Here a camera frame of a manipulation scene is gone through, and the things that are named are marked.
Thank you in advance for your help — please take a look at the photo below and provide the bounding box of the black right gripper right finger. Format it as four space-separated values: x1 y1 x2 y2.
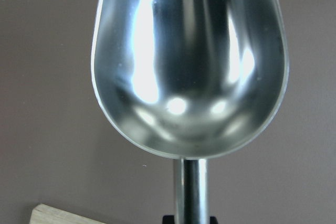
209 216 217 224

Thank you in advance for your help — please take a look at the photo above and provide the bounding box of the wooden cutting board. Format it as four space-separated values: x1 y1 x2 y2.
29 204 102 224

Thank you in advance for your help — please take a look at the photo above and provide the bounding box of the steel ice scoop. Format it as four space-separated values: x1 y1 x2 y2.
91 0 289 223

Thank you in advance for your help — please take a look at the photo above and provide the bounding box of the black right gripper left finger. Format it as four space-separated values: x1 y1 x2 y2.
162 216 175 224

